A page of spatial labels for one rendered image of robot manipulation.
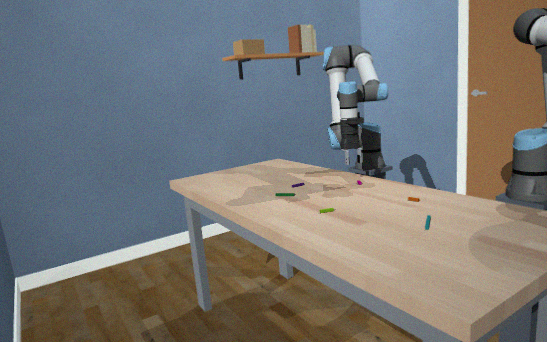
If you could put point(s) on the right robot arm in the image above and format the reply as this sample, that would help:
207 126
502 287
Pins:
345 95

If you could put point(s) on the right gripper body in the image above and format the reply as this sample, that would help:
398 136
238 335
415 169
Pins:
350 118

